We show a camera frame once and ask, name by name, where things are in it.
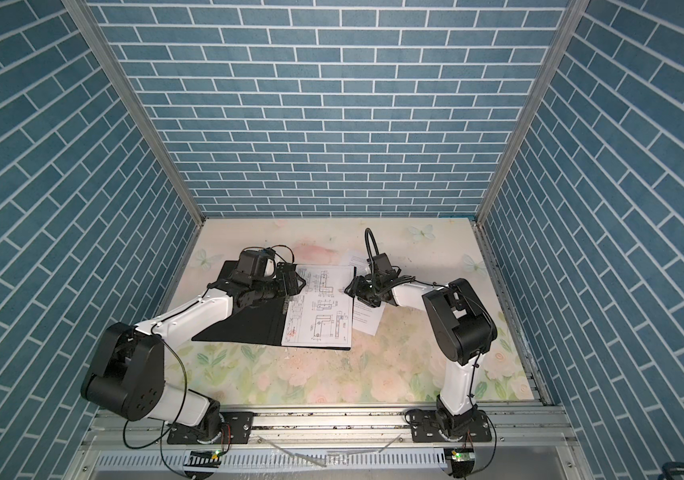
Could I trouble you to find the technical drawing sheet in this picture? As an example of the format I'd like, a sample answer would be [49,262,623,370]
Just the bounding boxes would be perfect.
[280,265,355,350]

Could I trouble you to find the white cable duct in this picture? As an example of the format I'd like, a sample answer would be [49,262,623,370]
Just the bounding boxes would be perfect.
[95,448,447,473]

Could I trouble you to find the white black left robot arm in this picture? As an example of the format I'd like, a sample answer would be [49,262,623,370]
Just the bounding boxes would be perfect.
[81,262,306,443]

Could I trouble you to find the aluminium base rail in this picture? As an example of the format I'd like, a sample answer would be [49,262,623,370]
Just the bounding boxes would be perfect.
[66,402,591,479]

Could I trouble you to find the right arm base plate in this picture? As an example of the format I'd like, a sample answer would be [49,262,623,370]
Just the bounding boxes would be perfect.
[404,408,493,443]

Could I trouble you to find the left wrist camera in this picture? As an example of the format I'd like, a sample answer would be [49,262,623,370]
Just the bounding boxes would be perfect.
[233,248,275,283]

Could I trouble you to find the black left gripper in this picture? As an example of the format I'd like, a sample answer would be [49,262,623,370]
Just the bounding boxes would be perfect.
[250,269,307,302]

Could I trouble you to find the white text document sheet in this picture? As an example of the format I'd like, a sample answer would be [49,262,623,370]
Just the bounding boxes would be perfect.
[346,250,384,336]

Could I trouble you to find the aluminium corner post right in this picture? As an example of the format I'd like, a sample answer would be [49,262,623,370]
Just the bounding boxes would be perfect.
[476,0,589,225]

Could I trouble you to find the aluminium corner post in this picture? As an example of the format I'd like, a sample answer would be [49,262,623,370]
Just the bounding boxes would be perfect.
[476,0,589,225]
[62,0,205,227]

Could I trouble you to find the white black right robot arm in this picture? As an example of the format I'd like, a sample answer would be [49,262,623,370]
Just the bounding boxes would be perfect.
[344,274,498,438]

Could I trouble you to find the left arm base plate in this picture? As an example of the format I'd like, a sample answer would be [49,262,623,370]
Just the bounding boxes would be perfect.
[167,411,254,447]

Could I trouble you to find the orange file folder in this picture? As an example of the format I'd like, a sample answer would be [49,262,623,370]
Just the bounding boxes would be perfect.
[191,259,354,350]

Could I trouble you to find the aluminium corner post left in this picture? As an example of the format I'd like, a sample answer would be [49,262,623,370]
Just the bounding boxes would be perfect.
[62,0,205,227]

